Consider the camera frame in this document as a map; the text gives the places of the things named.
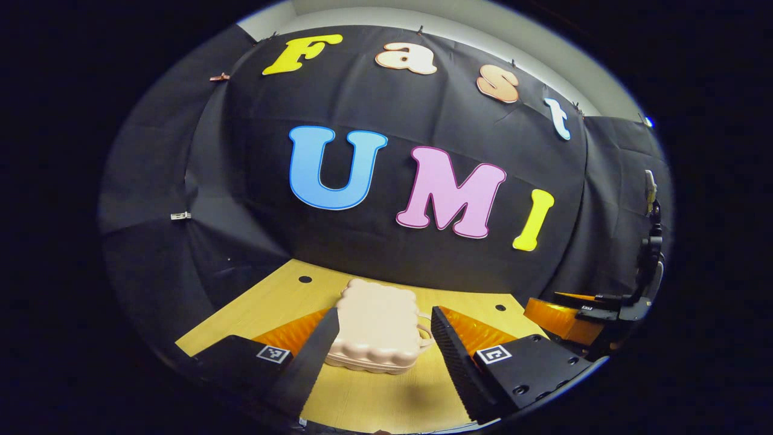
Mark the black backdrop cloth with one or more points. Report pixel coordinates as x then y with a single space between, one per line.
362 241

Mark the copper cloth clip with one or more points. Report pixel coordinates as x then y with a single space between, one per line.
219 77

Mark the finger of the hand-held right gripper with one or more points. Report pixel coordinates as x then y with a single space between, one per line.
595 297
561 320

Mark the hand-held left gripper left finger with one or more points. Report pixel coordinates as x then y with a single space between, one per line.
311 368

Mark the pink suitcase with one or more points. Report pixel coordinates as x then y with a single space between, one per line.
377 320

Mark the silver cloth clip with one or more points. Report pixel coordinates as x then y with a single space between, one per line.
180 215

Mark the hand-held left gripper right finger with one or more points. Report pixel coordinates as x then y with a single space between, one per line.
462 368

